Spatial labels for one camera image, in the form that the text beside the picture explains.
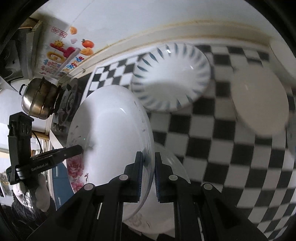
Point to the black gas stove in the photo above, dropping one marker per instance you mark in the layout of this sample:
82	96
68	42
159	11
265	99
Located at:
68	99

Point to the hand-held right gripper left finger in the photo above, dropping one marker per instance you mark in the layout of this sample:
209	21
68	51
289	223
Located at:
139	176

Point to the stainless steel pot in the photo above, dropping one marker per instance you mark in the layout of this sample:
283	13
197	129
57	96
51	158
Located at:
38	99

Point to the white plate with faint print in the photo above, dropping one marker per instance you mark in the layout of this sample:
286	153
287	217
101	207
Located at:
159	215

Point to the white plate with blue stripes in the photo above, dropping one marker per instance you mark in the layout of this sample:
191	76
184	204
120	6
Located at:
171	78

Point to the person's left forearm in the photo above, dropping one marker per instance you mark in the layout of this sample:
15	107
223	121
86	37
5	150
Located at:
25	215

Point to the person's left hand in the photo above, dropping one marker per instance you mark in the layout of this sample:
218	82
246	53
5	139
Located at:
41	192

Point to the blue cabinet door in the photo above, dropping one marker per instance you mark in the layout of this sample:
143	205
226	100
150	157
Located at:
61	183

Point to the white bowl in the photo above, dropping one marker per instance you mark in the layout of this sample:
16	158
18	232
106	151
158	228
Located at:
259	102

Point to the dark range hood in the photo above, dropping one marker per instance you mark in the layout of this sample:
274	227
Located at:
13	53

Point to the white plate with pink flowers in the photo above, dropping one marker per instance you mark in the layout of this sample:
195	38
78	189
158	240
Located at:
108	129

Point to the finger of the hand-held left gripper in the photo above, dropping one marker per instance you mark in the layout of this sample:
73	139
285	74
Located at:
69	151

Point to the colourful wall sticker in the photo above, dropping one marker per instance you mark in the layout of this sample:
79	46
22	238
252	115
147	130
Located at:
62	55

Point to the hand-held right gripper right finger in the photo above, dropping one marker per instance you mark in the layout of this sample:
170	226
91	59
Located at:
158	178

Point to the black white checkered mat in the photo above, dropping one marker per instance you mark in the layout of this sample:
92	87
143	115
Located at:
208	148

